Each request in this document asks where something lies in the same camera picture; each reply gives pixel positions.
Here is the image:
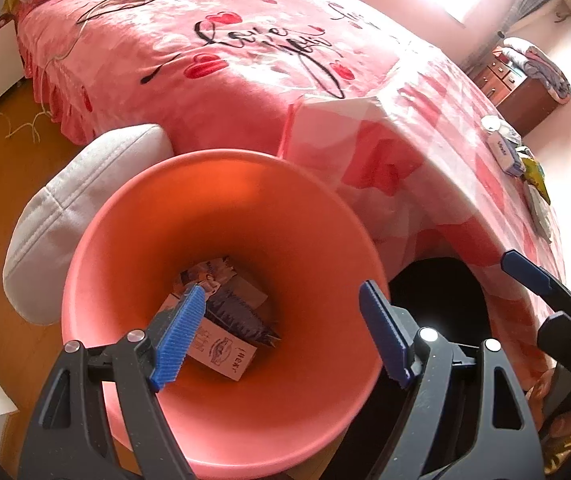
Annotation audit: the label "pink love you bedspread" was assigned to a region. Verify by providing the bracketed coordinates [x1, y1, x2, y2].
[17, 0, 446, 153]

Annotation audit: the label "yellow snack bag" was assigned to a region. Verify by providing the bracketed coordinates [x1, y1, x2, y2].
[517, 145, 551, 205]

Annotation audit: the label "brown wooden cabinet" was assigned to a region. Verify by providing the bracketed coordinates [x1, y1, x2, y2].
[471, 53, 560, 136]

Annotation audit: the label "person's right hand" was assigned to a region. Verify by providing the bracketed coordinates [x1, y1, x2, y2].
[525, 366, 571, 476]

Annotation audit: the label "grey white mailer bag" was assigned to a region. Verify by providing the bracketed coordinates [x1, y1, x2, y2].
[523, 181, 553, 244]

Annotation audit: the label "folded blankets on cabinet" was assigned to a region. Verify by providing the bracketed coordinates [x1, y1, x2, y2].
[494, 37, 571, 104]

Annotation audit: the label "blue Vinda tissue pack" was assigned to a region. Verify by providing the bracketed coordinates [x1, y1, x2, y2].
[486, 131, 525, 178]

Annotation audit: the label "grey curtain right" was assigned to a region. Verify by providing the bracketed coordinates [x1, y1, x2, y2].
[460, 0, 551, 73]

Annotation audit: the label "red white checkered tablecloth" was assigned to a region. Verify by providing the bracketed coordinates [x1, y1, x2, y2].
[279, 51, 565, 388]

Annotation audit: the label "orange trash bin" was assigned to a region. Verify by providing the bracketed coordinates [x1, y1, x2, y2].
[62, 150, 386, 479]

